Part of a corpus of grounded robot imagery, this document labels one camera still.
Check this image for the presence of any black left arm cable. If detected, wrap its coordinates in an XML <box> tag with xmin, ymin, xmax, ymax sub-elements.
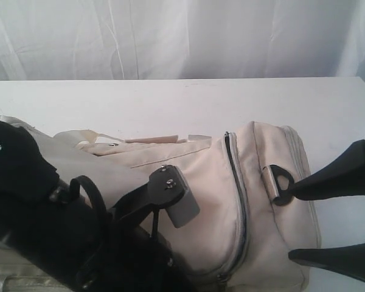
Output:
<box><xmin>66</xmin><ymin>175</ymin><xmax>171</xmax><ymax>244</ymax></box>

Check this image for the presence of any cream duffel bag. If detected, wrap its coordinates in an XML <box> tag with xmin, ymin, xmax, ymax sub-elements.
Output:
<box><xmin>0</xmin><ymin>114</ymin><xmax>323</xmax><ymax>292</ymax></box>

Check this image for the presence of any white backdrop curtain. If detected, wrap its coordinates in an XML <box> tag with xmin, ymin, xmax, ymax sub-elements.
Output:
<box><xmin>0</xmin><ymin>1</ymin><xmax>365</xmax><ymax>80</ymax></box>

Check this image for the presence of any black plastic D-ring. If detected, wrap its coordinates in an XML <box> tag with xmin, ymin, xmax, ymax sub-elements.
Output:
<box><xmin>261</xmin><ymin>164</ymin><xmax>297</xmax><ymax>205</ymax></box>

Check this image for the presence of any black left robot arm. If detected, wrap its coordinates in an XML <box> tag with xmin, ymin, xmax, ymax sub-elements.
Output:
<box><xmin>0</xmin><ymin>121</ymin><xmax>195</xmax><ymax>291</ymax></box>

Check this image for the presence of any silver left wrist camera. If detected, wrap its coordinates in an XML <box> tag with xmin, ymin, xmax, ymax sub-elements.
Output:
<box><xmin>146</xmin><ymin>165</ymin><xmax>200</xmax><ymax>228</ymax></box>

